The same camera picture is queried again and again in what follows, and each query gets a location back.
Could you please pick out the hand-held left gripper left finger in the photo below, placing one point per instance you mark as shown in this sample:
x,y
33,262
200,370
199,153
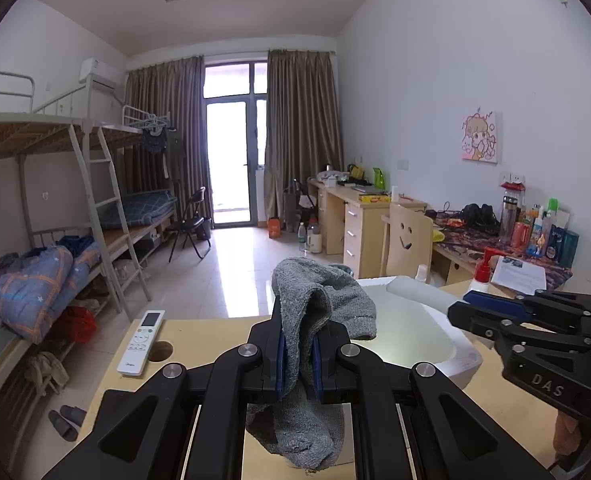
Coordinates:
x,y
263,360

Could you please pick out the person's right hand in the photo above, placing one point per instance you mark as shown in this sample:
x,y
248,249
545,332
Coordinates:
x,y
573,432

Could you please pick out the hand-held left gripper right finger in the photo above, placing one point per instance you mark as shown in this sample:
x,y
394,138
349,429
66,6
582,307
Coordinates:
x,y
333,360

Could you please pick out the blue checked bedding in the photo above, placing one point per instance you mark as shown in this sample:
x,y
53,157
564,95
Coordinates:
x,y
138,210

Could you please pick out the white wall power socket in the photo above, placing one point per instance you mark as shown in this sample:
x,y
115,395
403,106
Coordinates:
x,y
511,179

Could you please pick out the black headphones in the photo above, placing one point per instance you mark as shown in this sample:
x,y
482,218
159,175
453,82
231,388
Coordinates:
x,y
480,215

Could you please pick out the wooden desk with printed mat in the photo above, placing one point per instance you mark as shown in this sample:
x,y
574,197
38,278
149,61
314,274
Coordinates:
x,y
455,240

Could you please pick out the white wall switch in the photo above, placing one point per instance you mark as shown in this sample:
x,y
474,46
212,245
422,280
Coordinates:
x,y
403,164

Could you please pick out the green bag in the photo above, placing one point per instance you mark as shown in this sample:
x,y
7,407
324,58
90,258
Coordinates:
x,y
379,177

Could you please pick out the white lotion bottle red pump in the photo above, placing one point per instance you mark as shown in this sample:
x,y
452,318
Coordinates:
x,y
484,270

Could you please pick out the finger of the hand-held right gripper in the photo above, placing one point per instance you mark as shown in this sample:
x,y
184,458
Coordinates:
x,y
490,298
480,320

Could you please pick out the black folding chair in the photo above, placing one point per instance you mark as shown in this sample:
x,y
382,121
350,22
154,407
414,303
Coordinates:
x,y
190,225

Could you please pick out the glass balcony door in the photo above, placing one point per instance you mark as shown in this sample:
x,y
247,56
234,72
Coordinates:
x,y
233,160

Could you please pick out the wooden desk with drawers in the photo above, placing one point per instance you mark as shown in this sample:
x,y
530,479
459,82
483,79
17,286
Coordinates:
x,y
335,220

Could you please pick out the black folding cart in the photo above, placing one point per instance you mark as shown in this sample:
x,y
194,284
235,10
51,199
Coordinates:
x,y
295,205

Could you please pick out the brown curtain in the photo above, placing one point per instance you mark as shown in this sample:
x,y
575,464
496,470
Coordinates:
x,y
180,135
303,125

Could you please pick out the blue orange striped quilt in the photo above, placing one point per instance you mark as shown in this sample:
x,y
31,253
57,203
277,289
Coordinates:
x,y
30,290

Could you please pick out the pink cartoon wall poster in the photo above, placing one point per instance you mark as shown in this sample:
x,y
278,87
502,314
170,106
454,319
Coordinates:
x,y
481,136

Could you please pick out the small clear spray bottle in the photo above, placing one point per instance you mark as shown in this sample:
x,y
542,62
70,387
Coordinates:
x,y
422,274

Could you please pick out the dark hanging clothes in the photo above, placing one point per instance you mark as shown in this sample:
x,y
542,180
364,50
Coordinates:
x,y
154,141

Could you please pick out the white remote control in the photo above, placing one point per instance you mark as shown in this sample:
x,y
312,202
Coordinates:
x,y
140,345

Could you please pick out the red bag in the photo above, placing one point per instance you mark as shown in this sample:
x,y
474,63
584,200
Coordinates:
x,y
75,325

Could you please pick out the white air conditioner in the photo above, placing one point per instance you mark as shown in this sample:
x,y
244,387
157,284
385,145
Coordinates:
x,y
98,72

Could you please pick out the large plastic water bottle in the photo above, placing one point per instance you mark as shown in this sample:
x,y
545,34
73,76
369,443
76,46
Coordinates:
x,y
314,237

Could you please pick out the white foam box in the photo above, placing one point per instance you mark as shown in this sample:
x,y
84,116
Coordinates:
x,y
415,330

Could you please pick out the black slipper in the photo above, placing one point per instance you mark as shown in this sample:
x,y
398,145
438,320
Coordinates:
x,y
74,414
63,426

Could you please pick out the white paper sheet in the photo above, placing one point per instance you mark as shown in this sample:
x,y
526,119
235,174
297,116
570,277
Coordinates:
x,y
520,275

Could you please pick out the white metal bunk bed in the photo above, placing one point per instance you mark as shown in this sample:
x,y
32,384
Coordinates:
x,y
10,135
145,232

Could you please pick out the white bunk bed ladder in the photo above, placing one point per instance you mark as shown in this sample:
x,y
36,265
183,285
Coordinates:
x,y
105,200

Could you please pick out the clear water bottle red lid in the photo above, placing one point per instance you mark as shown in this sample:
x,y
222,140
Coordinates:
x,y
509,215

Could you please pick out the row of toiletry bottles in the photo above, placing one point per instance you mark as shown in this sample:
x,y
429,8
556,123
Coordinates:
x,y
550,240

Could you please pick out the wooden chair with smiley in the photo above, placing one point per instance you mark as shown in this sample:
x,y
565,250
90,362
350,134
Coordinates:
x,y
405,240

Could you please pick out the orange container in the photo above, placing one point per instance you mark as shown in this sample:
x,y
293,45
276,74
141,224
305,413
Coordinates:
x,y
274,228

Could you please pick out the grey sock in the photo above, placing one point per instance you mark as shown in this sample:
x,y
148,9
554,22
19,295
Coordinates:
x,y
320,290

